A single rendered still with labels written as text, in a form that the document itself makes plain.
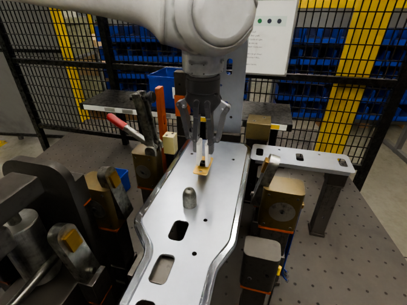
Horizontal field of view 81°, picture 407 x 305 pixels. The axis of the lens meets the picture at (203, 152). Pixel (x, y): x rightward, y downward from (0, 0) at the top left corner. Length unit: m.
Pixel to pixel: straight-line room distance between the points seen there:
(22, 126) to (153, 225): 2.88
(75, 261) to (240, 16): 0.43
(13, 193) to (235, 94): 0.65
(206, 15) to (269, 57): 0.80
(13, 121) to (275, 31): 2.90
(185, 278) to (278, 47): 0.89
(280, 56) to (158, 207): 0.77
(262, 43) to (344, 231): 0.77
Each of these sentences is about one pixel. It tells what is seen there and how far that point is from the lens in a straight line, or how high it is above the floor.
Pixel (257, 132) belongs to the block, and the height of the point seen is 1.03.
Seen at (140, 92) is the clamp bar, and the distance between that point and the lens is 0.63.
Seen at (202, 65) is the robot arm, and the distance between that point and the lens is 0.50.
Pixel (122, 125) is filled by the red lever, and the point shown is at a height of 1.12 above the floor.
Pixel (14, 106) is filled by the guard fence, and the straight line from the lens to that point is 3.24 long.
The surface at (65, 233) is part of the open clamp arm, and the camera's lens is 0.45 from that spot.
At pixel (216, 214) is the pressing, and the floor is 1.00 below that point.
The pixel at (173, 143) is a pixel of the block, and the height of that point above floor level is 1.05.
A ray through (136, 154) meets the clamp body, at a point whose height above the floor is 1.05.
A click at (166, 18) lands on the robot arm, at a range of 0.33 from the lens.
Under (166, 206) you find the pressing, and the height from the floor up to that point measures 1.00.
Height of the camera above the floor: 1.39
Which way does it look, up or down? 31 degrees down
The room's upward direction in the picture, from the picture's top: straight up
